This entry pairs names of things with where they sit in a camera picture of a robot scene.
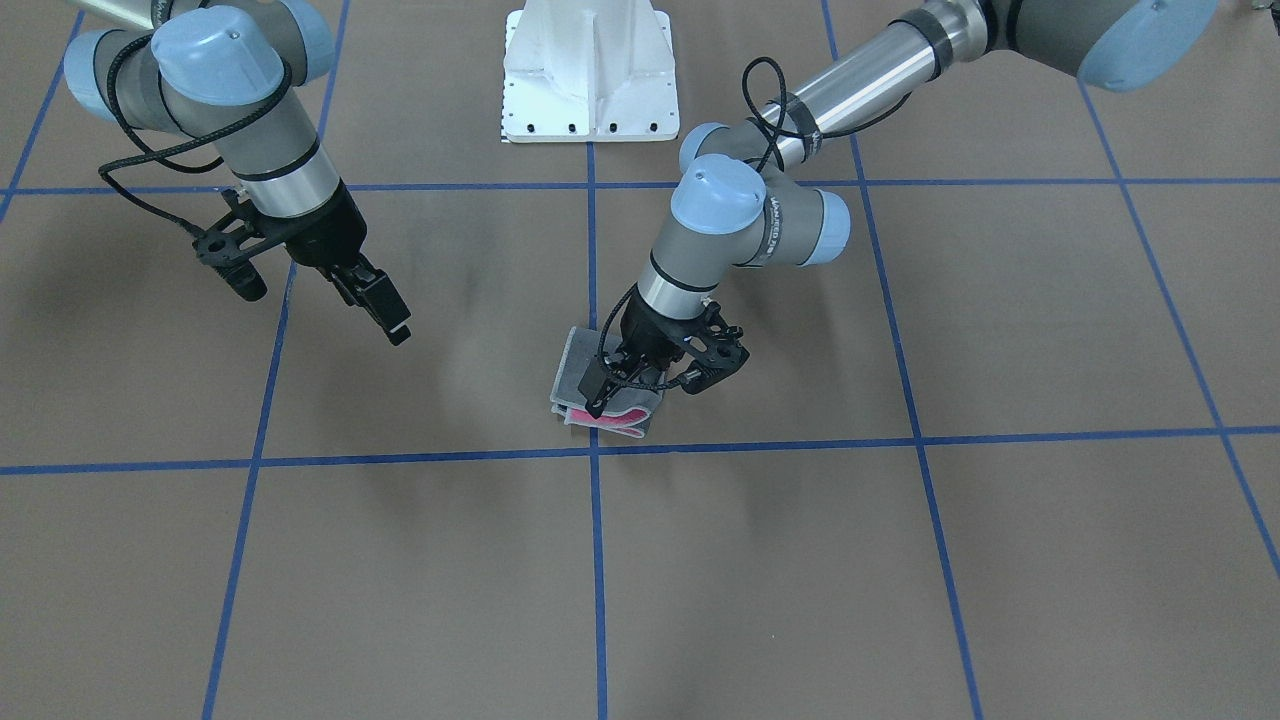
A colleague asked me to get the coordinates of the brown paper table cover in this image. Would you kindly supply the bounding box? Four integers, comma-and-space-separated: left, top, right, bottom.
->
3, 1, 1277, 719

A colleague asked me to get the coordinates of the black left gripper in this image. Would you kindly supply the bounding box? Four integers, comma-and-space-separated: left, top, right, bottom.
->
579, 296, 750, 419

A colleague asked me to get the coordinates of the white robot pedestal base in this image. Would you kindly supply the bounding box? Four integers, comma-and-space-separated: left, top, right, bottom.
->
500, 1, 681, 143

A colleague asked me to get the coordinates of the pink towel with grey back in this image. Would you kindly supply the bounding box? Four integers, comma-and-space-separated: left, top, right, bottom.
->
550, 327, 663, 439

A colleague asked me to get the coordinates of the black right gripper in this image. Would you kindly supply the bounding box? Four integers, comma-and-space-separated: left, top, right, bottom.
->
193, 183, 411, 346

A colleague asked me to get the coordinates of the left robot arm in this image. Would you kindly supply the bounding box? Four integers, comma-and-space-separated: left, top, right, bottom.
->
550, 1, 1217, 437

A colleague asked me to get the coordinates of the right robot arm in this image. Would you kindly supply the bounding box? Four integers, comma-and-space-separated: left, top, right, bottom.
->
61, 1, 411, 345

